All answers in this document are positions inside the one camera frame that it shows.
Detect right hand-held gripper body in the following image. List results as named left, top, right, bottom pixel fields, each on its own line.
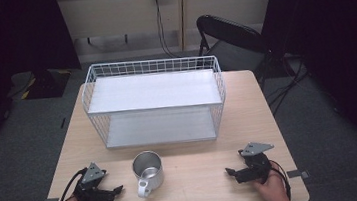
left=237, top=139, right=279, bottom=186

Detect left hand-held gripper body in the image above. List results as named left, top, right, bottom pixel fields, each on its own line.
left=70, top=159, right=112, bottom=201

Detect metal cup with white handle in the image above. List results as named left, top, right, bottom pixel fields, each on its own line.
left=130, top=149, right=167, bottom=201

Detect white wire shelf rack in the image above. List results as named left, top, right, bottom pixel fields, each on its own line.
left=77, top=50, right=232, bottom=154

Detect person's right hand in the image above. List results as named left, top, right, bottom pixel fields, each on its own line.
left=251, top=165, right=295, bottom=201

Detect grey stand base yellow tape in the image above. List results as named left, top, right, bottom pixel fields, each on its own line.
left=4, top=65, right=75, bottom=103

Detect black folding chair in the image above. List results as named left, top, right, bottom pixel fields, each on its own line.
left=194, top=8, right=277, bottom=90

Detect black curtain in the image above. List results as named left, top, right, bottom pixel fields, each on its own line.
left=256, top=0, right=357, bottom=183
left=0, top=0, right=92, bottom=167

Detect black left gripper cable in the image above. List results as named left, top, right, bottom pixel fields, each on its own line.
left=50, top=166, right=92, bottom=201

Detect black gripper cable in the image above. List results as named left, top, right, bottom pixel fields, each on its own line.
left=268, top=157, right=294, bottom=201
left=50, top=166, right=92, bottom=201

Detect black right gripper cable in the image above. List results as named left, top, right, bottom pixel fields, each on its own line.
left=268, top=157, right=294, bottom=201

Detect black floor cables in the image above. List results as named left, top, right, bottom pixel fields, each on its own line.
left=261, top=51, right=316, bottom=116

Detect black wall outlet cable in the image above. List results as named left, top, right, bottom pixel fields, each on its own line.
left=154, top=0, right=181, bottom=61

